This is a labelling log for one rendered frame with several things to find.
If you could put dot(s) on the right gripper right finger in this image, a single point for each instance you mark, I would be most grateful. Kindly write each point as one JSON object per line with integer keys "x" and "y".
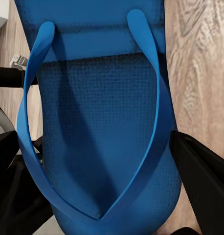
{"x": 202, "y": 174}

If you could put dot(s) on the sandal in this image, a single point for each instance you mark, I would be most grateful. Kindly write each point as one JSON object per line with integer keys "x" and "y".
{"x": 101, "y": 67}

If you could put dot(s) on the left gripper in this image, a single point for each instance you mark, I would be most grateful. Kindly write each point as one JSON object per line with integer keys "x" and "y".
{"x": 13, "y": 78}

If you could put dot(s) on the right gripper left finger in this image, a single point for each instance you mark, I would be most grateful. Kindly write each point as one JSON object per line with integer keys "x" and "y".
{"x": 9, "y": 147}

